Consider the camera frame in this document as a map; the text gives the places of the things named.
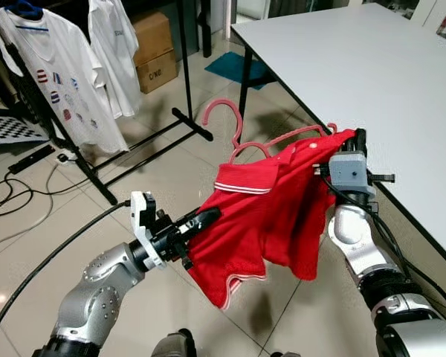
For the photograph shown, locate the black power strip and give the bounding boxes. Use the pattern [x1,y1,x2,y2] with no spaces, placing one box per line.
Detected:
[7,144,58,176]

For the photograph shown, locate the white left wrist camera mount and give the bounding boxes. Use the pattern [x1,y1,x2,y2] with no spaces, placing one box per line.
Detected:
[130,191,164,268]

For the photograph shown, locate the black clothes rack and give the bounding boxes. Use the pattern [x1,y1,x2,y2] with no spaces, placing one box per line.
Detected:
[0,0,215,207]

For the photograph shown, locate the teal floor mat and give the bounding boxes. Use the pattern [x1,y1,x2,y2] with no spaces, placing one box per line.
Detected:
[205,51,272,90]

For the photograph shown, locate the red polo shirt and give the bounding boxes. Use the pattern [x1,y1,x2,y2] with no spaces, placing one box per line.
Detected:
[186,128,358,312]

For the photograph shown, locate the black floor cable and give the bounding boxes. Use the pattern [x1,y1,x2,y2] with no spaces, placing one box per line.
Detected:
[0,160,97,218]

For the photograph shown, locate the white T-shirt flag prints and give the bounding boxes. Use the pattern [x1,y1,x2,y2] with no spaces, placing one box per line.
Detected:
[0,7,131,155]

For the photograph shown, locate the white T-shirt small logo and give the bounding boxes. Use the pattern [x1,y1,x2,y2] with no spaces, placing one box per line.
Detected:
[88,0,142,118]

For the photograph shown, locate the black table leg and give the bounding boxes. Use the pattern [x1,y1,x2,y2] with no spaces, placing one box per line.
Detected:
[236,39,255,123]

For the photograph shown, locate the dark blue hanger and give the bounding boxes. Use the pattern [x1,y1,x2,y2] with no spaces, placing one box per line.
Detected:
[4,0,45,22]

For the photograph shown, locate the printed brown cardboard box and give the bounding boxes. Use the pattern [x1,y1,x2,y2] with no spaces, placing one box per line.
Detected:
[136,48,178,94]

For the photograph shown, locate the checkerboard calibration board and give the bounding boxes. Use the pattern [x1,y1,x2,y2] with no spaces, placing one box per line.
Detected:
[0,114,51,147]

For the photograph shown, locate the plain brown cardboard box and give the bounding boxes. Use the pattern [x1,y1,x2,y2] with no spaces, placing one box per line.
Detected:
[130,11,172,64]

